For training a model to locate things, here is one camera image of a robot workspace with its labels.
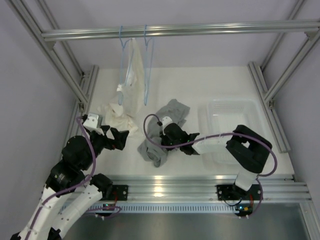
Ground white slotted cable duct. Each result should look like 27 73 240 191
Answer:
66 202 241 215

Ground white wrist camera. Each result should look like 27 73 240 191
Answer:
82 113 103 135
157 116 173 135

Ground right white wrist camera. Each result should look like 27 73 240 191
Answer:
157 116 173 135

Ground white tank top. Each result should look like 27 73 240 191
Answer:
97 38 145 138

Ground aluminium hanging rail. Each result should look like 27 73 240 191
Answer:
40 19 320 42

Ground left aluminium frame struts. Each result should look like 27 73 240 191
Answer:
4 0 101 116

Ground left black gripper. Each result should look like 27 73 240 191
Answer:
80 125 129 171

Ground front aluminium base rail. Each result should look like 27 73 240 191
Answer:
111 175 312 203

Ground grey tank top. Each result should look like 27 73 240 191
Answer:
137 99 191 168

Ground blue wire hanger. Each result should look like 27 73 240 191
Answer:
117 25 133 106
143 24 155 106

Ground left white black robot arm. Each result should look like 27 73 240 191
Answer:
11 125 129 240

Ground aluminium frame struts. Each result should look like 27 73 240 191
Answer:
247 0 320 154
4 0 101 116

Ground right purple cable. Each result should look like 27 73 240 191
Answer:
143 114 278 177

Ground purple cable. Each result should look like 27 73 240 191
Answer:
143 114 278 177
24 116 97 240

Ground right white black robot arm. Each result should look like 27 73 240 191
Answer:
160 123 278 201

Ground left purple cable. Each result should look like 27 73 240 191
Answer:
24 116 97 240

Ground clear plastic basket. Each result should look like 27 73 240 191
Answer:
198 98 265 170

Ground right aluminium frame struts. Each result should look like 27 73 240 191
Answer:
247 0 320 154

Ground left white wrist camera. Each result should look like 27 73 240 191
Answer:
82 113 103 135

